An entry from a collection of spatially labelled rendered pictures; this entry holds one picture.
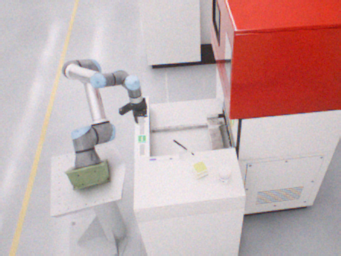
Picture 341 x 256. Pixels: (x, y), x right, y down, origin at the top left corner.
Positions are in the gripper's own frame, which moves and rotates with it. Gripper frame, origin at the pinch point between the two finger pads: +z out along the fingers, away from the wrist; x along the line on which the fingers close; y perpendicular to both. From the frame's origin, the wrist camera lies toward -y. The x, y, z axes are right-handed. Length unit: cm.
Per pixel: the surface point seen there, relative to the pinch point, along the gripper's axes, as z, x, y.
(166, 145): 28.6, 3.9, 15.0
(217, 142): 23, -3, 49
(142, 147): 15.0, -6.5, 1.0
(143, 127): 15.0, 10.2, 1.6
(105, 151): 28.7, 4.8, -25.3
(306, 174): 54, -16, 113
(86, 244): 109, -19, -55
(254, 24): -71, -10, 64
